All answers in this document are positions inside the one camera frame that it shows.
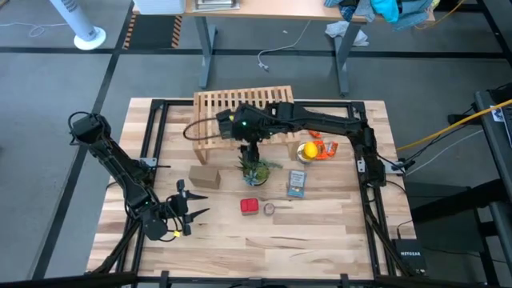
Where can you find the wooden desk with grey legs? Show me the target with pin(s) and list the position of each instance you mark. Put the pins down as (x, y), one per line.
(280, 10)

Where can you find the red-lid smoked paprika tin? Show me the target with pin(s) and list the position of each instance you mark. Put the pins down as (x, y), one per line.
(249, 206)

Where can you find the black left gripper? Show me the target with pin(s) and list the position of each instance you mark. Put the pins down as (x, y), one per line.
(174, 206)

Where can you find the succulents in black pot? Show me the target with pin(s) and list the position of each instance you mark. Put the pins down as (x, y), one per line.
(256, 172)

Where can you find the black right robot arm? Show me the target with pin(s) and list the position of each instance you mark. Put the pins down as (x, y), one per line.
(320, 120)

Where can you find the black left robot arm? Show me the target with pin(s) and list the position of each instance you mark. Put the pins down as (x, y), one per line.
(120, 168)

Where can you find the yellow lemon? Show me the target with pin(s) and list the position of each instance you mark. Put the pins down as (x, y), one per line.
(310, 150)

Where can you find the wooden slatted shelf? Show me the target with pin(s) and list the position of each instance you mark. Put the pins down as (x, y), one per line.
(212, 104)

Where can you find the stack of books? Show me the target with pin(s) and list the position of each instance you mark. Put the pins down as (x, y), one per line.
(216, 5)

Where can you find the brown cardboard box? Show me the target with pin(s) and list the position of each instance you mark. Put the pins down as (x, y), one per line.
(205, 177)

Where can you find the turquoise cloth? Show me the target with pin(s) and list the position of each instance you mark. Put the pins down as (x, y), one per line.
(386, 10)

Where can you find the black Netgear router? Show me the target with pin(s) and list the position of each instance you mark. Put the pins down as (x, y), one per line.
(410, 256)

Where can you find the blue snack packet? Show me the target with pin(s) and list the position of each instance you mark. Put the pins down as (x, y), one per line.
(297, 184)

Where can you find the black aluminium rig frame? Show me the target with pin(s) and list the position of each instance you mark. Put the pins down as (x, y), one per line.
(176, 103)

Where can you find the white printed paper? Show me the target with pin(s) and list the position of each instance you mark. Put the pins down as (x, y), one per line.
(497, 114)

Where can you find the black hazard-striped mat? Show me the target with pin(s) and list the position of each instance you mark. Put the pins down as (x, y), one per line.
(154, 32)

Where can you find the blue denim cloth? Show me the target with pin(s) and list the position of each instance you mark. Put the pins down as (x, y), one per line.
(412, 14)

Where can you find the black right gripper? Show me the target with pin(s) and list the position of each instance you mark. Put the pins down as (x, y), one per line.
(240, 128)

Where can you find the white cloth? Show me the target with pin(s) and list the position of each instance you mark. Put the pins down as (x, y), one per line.
(346, 32)

